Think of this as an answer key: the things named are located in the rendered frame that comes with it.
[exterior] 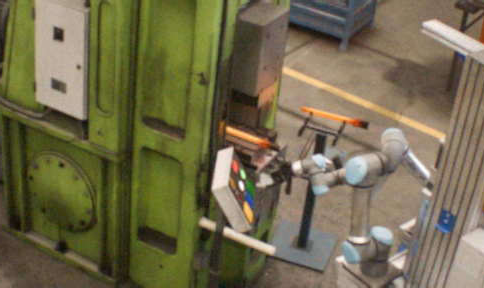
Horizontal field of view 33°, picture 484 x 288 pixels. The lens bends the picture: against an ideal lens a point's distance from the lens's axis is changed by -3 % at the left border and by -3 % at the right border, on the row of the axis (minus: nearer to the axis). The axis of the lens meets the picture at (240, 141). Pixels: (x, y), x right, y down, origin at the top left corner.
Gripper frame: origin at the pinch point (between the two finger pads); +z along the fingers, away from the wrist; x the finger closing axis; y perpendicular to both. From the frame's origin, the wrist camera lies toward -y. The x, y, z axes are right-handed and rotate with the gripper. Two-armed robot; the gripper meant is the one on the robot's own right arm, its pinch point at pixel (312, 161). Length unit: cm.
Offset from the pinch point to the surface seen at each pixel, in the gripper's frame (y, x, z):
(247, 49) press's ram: -61, -17, 38
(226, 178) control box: -20, -68, 17
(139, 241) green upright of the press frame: 66, -43, 81
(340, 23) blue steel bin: 75, 355, 120
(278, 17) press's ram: -76, -1, 31
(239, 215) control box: -3, -70, 7
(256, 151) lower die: 2.1, -7.0, 30.7
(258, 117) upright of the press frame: 0, 23, 46
